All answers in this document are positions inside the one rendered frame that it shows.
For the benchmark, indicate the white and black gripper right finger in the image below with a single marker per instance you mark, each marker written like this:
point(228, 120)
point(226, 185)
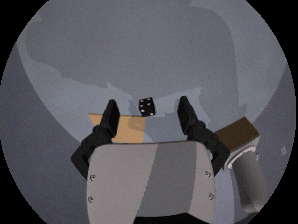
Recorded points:
point(196, 130)

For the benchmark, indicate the tan flat mat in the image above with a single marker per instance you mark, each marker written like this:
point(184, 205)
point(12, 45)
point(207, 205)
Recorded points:
point(130, 128)

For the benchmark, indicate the black die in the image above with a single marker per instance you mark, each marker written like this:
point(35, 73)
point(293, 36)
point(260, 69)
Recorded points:
point(146, 107)

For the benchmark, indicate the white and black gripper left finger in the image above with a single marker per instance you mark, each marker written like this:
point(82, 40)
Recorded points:
point(102, 134)

